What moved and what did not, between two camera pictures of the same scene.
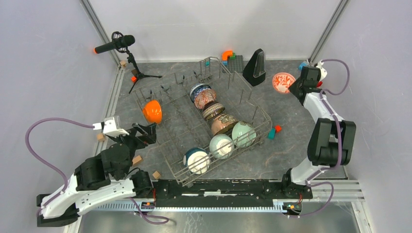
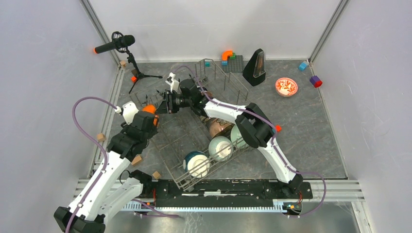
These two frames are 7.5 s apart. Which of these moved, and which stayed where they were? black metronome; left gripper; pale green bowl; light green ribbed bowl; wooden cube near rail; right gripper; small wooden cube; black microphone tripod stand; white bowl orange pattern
Moved: white bowl orange pattern; right gripper; left gripper
Stayed: small wooden cube; black metronome; pale green bowl; wooden cube near rail; black microphone tripod stand; light green ribbed bowl
